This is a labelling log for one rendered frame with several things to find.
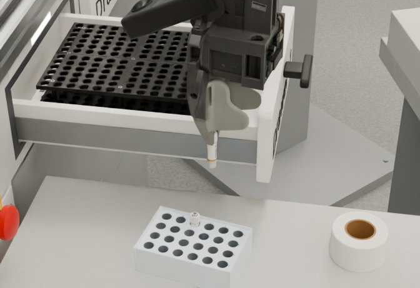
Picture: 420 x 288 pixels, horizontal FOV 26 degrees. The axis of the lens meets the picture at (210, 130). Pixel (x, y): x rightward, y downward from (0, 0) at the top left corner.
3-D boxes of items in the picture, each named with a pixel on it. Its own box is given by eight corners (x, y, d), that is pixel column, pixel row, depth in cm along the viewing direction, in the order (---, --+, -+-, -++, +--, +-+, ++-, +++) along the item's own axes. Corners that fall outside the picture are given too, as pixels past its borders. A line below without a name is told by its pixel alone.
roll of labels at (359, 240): (395, 250, 115) (399, 227, 112) (366, 281, 110) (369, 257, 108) (348, 227, 118) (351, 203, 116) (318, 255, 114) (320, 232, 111)
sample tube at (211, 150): (218, 163, 102) (219, 130, 100) (215, 170, 102) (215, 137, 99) (208, 161, 103) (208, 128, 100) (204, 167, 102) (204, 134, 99)
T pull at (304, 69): (312, 61, 126) (313, 53, 125) (308, 90, 119) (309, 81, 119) (286, 59, 126) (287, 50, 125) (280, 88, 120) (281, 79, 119)
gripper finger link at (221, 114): (243, 167, 96) (247, 91, 91) (190, 155, 97) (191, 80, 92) (252, 152, 98) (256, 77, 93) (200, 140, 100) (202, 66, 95)
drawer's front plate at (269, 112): (291, 69, 139) (295, 4, 133) (269, 185, 116) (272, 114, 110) (279, 67, 140) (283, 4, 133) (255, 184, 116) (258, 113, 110)
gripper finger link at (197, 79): (200, 126, 93) (201, 50, 89) (186, 124, 94) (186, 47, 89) (215, 104, 97) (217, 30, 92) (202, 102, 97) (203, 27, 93)
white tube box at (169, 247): (252, 250, 115) (252, 227, 112) (229, 295, 108) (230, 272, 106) (160, 227, 118) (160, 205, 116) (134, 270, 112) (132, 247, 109)
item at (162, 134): (279, 65, 137) (280, 29, 134) (257, 167, 117) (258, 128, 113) (25, 42, 143) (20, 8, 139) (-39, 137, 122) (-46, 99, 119)
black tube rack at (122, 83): (222, 72, 135) (222, 34, 131) (201, 140, 121) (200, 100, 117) (77, 59, 138) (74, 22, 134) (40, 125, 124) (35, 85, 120)
